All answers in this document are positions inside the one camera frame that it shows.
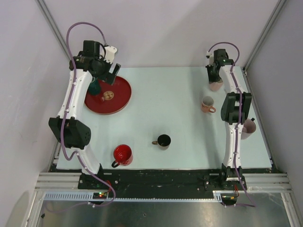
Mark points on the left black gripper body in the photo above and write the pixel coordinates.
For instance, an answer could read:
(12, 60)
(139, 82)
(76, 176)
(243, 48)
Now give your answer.
(103, 74)

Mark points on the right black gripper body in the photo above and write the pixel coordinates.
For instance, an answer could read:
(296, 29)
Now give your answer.
(213, 76)

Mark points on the light pink tall mug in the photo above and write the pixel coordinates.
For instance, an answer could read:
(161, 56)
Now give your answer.
(215, 86)

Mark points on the dark green mug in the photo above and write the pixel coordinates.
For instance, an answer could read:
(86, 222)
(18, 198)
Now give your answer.
(94, 87)

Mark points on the small pink mug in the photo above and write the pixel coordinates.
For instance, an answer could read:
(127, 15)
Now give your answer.
(207, 105)

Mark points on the mauve pink mug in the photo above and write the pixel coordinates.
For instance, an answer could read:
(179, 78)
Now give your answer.
(249, 127)

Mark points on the brown speckled mug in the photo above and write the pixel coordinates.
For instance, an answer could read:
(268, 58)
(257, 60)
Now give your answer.
(163, 141)

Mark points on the red mug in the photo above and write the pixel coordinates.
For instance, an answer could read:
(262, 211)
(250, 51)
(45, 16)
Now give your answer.
(123, 156)

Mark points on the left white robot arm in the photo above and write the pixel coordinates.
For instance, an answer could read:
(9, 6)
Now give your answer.
(90, 66)

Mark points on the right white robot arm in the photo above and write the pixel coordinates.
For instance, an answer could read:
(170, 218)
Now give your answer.
(234, 112)

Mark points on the red round tray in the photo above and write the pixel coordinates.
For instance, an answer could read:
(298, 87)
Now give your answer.
(112, 99)

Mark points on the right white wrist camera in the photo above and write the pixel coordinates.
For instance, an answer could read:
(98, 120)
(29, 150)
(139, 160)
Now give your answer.
(210, 58)

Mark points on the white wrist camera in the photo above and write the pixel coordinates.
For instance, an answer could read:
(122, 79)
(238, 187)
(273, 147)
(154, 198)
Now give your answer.
(110, 54)
(210, 58)

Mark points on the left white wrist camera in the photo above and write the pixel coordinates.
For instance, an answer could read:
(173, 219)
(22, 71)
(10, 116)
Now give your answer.
(110, 54)

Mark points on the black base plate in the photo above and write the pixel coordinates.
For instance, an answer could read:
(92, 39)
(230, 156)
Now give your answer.
(170, 184)

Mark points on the aluminium frame rail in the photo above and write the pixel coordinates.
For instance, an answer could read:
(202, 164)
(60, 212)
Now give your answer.
(57, 182)

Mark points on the grey cable duct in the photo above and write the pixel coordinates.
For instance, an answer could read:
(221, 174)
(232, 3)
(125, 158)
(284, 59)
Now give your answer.
(95, 196)

